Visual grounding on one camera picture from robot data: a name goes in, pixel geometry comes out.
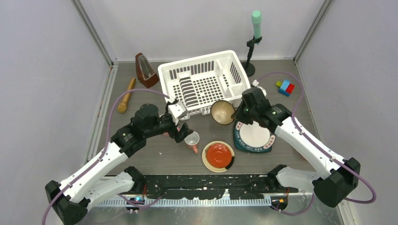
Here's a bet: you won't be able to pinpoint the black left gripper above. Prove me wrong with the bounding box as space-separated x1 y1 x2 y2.
145 112 193 142

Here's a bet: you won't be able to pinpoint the large pink mug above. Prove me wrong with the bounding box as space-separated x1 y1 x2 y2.
184 131 200 154

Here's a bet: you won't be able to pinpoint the white round plate with lettering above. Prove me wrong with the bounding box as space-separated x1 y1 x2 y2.
236 120 277 151

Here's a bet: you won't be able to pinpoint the black patterned ceramic bowl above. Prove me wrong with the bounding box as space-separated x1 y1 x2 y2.
210 100 235 126

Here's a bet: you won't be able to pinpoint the white plastic dish rack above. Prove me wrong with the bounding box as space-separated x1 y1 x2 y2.
158 50 251 120

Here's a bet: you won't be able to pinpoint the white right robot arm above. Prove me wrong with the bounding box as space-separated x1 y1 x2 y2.
233 87 361 208

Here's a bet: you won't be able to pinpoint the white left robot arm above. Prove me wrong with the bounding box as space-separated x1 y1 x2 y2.
45 101 193 225

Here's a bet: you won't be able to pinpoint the colourful toy blocks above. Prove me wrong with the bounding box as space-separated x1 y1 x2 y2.
276 79 295 97

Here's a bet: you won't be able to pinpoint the black microphone stand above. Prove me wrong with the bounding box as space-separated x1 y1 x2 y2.
241 37 262 77

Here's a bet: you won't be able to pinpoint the red and cream saucer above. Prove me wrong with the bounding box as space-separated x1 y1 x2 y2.
202 141 235 173

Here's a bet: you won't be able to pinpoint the teal square plate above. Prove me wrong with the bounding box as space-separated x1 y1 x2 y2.
233 121 277 153

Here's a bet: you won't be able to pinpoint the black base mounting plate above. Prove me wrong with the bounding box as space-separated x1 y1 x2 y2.
126 174 298 200

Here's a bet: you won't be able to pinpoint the wooden pestle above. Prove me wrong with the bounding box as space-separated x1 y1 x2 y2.
117 77 136 113

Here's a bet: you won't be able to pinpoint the brown wooden metronome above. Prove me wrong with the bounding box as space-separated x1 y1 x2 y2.
135 52 159 88

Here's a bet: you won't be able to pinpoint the mint green microphone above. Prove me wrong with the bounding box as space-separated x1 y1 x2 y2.
251 10 262 39

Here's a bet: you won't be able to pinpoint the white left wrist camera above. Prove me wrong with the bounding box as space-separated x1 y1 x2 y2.
166 98 188 124

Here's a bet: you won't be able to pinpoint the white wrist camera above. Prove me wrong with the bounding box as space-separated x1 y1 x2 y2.
251 80 267 97
166 98 188 124

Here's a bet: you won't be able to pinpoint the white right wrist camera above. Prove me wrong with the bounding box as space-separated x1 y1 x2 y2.
251 80 267 97

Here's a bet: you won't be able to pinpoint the slotted white cable duct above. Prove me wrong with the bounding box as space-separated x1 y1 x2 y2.
97 196 272 207

